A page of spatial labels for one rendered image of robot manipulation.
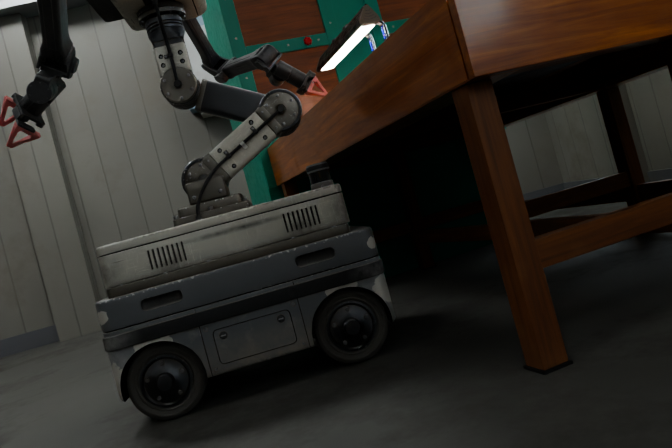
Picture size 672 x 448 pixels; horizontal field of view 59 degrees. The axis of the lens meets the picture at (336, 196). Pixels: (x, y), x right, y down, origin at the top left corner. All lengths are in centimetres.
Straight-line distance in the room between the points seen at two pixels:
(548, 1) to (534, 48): 10
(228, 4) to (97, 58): 195
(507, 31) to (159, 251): 99
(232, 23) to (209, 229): 160
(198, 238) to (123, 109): 316
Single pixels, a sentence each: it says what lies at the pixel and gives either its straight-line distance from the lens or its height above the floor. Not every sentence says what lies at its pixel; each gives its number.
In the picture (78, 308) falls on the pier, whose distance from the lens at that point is 461.
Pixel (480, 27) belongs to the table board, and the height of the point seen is 67.
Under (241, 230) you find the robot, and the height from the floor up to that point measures 42.
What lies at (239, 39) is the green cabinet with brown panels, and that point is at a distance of 299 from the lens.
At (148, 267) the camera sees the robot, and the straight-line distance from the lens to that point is 162.
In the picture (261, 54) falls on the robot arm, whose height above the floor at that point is 99.
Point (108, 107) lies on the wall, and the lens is 471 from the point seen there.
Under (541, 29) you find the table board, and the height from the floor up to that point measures 64.
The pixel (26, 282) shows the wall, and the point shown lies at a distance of 483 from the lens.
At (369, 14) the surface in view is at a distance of 232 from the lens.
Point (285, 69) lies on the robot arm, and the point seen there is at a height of 93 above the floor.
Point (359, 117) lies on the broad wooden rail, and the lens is 169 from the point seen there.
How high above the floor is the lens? 42
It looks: 1 degrees up
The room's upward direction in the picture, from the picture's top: 15 degrees counter-clockwise
